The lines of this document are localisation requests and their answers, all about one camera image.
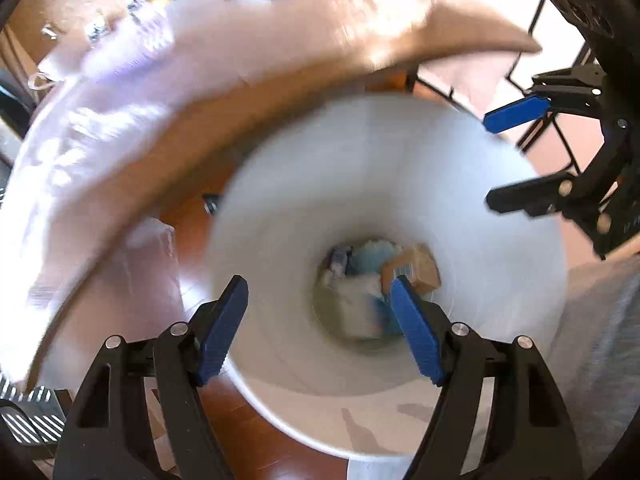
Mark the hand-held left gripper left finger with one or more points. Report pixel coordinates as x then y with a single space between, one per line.
222 325

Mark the person's grey trouser leg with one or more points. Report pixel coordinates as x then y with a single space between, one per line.
600 360

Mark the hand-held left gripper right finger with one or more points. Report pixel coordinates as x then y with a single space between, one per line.
415 330

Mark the white waste bin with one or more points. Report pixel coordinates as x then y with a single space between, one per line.
450 185

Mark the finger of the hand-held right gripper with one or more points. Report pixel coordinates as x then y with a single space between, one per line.
515 112
530 195

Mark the clear plastic table cover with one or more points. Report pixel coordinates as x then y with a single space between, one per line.
100 135

